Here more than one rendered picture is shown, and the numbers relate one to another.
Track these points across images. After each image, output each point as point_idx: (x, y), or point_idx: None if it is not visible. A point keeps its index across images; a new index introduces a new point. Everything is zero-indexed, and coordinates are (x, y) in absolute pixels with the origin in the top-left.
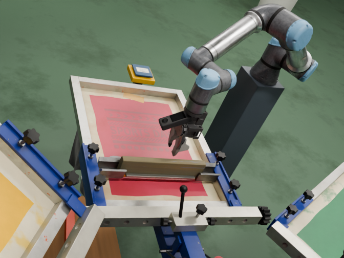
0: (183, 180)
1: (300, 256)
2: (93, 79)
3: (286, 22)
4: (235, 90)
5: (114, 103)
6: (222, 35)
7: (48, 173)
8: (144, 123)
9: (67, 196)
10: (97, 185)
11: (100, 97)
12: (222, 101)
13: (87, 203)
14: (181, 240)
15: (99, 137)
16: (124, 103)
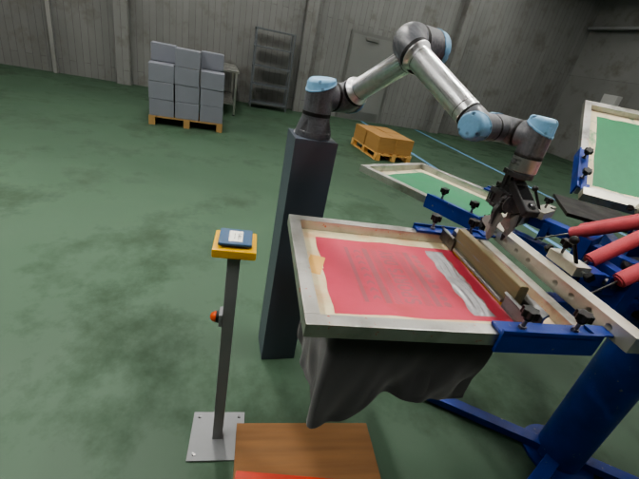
0: (461, 262)
1: None
2: (303, 293)
3: (440, 37)
4: (301, 170)
5: (343, 287)
6: (457, 81)
7: None
8: (375, 268)
9: None
10: (580, 325)
11: (336, 300)
12: (287, 194)
13: (581, 352)
14: None
15: (443, 319)
16: (336, 277)
